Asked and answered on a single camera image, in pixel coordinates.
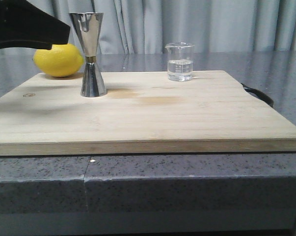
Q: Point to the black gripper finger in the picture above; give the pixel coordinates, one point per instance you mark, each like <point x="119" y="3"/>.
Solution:
<point x="24" y="25"/>

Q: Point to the steel double jigger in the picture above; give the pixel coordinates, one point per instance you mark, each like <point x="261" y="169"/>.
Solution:
<point x="87" y="27"/>

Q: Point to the small glass beaker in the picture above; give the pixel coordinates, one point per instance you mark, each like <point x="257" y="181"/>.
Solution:
<point x="180" y="61"/>

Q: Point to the yellow lemon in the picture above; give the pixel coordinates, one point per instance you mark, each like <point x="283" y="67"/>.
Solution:
<point x="59" y="61"/>

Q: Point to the grey curtain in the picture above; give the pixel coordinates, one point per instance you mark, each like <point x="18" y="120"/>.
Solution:
<point x="146" y="26"/>

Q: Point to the wooden cutting board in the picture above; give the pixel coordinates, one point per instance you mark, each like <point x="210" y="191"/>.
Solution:
<point x="142" y="112"/>

